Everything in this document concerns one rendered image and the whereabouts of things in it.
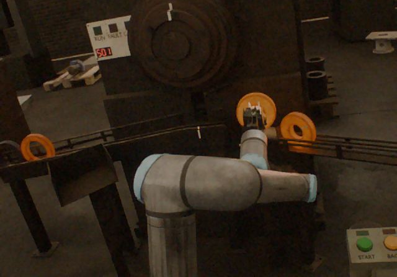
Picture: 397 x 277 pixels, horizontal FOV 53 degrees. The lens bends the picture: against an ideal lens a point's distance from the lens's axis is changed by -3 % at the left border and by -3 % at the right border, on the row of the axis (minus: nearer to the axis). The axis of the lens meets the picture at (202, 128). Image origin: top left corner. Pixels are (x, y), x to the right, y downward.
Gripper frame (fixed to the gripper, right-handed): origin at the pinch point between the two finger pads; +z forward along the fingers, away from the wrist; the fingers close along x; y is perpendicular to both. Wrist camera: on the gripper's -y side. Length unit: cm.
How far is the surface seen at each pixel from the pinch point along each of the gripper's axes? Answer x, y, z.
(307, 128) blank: -19.5, -10.8, -2.9
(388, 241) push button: -38, -7, -58
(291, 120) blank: -13.2, -9.9, 1.9
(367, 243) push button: -32, -7, -59
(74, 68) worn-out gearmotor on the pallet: 297, -168, 361
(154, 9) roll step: 36, 36, 25
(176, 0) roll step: 27, 38, 26
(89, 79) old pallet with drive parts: 274, -182, 348
